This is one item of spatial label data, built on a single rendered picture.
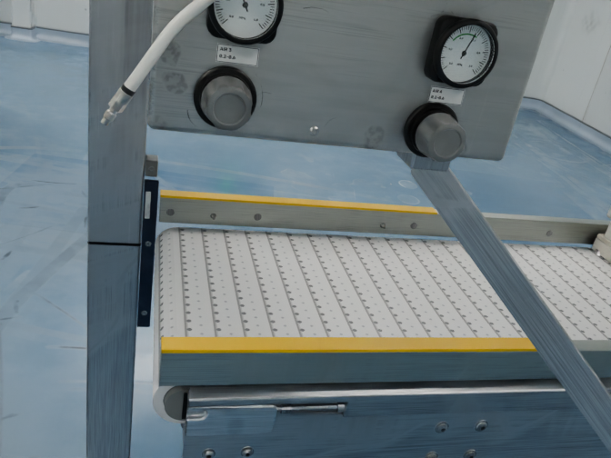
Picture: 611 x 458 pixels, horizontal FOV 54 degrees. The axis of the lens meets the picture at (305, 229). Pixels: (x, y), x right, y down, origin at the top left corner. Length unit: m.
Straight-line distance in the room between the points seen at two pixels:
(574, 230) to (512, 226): 0.10
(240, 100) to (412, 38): 0.10
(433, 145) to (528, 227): 0.51
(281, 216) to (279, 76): 0.39
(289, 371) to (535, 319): 0.19
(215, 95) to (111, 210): 0.42
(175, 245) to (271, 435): 0.24
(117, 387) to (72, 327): 1.04
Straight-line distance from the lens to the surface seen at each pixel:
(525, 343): 0.55
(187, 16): 0.29
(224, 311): 0.56
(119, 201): 0.70
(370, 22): 0.34
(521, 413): 0.61
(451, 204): 0.44
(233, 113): 0.31
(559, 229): 0.87
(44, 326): 1.89
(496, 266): 0.45
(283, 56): 0.33
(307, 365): 0.47
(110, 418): 0.89
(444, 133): 0.34
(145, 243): 0.72
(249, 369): 0.46
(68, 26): 5.67
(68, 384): 1.69
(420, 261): 0.72
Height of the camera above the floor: 1.11
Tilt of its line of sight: 26 degrees down
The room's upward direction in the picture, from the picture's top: 10 degrees clockwise
